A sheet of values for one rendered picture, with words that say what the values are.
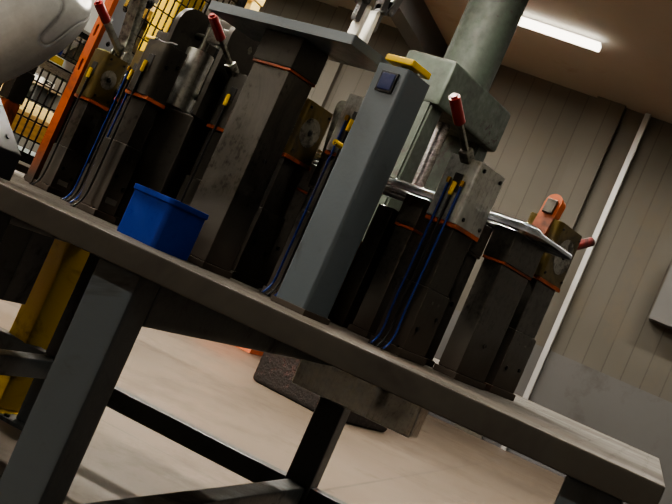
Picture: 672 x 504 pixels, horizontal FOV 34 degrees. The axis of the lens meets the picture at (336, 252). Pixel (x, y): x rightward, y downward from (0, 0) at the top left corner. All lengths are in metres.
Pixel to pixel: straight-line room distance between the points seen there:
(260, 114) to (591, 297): 9.47
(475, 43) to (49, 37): 5.76
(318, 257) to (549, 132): 9.94
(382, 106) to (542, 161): 9.80
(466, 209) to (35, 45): 0.79
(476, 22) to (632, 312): 4.56
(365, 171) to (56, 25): 0.59
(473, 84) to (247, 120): 5.47
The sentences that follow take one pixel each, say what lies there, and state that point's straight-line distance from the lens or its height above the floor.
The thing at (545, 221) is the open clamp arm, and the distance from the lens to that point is 2.19.
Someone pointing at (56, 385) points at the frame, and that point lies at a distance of 1.75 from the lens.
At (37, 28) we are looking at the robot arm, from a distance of 1.96.
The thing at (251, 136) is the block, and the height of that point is 0.95.
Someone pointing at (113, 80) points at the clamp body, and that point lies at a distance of 2.64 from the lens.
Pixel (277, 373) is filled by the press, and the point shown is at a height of 0.12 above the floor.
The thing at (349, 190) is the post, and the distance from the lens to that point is 1.81.
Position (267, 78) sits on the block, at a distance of 2.00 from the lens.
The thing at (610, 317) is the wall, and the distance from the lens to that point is 11.29.
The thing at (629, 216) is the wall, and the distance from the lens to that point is 11.43.
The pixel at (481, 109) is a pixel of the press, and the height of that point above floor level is 2.30.
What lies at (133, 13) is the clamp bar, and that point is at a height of 1.16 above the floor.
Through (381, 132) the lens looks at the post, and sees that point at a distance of 1.81.
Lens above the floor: 0.75
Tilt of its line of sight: 2 degrees up
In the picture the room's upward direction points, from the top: 24 degrees clockwise
